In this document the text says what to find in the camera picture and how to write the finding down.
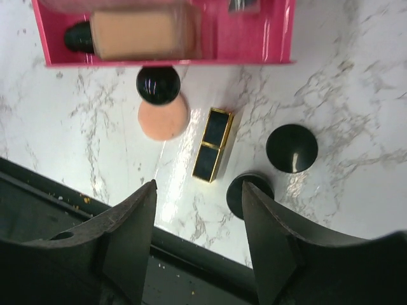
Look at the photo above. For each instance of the peach makeup sponge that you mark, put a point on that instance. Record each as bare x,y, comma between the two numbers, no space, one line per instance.
164,122

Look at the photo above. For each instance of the square foundation bottle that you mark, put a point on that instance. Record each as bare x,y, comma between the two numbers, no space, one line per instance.
159,31

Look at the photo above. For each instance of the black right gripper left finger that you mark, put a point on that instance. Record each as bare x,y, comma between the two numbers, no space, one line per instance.
101,261

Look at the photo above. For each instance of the gold black lipstick case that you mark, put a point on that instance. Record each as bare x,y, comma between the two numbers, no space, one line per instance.
212,145

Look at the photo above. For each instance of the round BB cream bottle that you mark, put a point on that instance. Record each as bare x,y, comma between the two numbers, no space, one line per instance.
244,6

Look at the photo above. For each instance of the black round jar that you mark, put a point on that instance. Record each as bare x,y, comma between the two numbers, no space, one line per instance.
292,148
234,191

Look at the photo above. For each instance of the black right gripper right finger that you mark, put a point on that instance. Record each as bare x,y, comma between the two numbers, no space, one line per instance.
296,261

